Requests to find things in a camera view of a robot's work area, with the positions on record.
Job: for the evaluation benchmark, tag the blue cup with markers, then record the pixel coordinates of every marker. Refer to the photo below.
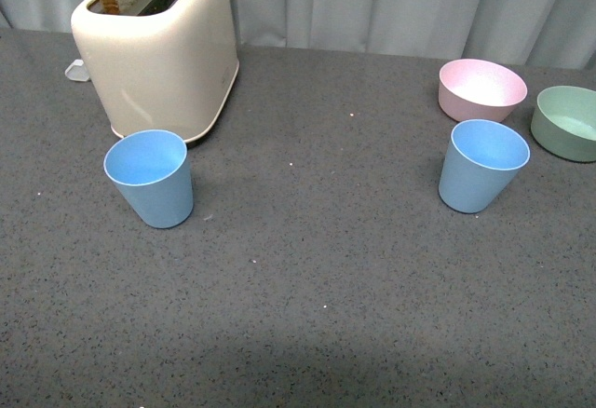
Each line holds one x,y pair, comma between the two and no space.
482,158
151,170

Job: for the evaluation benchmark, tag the cream white toaster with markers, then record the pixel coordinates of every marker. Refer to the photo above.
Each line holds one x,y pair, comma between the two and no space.
170,66

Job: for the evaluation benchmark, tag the pink bowl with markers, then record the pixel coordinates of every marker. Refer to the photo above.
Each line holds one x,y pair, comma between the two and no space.
478,89

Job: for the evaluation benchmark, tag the small clear plastic piece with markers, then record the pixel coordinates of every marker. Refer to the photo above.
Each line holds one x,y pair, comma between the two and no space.
77,71

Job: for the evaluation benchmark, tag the green bowl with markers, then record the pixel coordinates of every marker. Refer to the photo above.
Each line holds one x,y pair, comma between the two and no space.
564,122

